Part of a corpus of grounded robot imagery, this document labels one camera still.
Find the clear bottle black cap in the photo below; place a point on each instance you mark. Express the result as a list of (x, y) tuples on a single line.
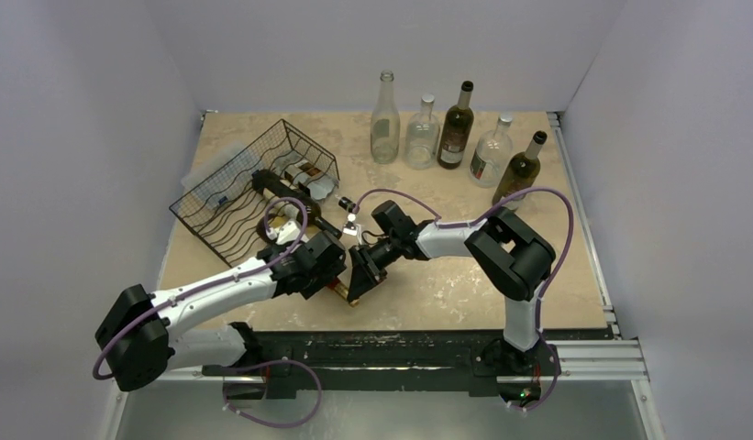
[(316, 183)]

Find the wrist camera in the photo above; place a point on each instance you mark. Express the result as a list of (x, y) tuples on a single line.
[(285, 233), (351, 227)]

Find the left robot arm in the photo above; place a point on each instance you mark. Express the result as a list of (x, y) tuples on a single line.
[(140, 335)]

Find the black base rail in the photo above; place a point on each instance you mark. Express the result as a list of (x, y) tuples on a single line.
[(470, 361)]

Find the tall clear bottle no cap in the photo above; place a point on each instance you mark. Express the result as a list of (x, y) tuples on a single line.
[(385, 123)]

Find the dark bottle grey foil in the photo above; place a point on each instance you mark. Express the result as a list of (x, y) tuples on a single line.
[(522, 169)]

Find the red wine bottle gold foil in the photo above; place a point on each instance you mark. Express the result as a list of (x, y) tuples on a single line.
[(342, 290)]

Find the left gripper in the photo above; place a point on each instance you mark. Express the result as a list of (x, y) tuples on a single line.
[(325, 277)]

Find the clear round bottle silver cap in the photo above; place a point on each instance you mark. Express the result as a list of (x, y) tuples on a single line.
[(422, 135)]

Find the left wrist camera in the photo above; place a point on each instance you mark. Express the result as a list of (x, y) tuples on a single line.
[(285, 233)]

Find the dark green bottle silver foil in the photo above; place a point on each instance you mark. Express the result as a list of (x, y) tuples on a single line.
[(456, 130)]

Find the dark bottle black cap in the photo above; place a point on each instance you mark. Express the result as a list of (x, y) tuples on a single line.
[(272, 187)]

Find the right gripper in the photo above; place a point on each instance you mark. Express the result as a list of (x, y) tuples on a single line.
[(364, 267)]

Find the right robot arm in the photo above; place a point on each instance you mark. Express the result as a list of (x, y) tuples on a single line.
[(518, 262)]

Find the black wire wine rack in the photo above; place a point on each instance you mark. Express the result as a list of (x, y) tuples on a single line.
[(225, 208)]

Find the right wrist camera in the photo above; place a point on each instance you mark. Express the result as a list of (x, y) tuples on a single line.
[(351, 227)]

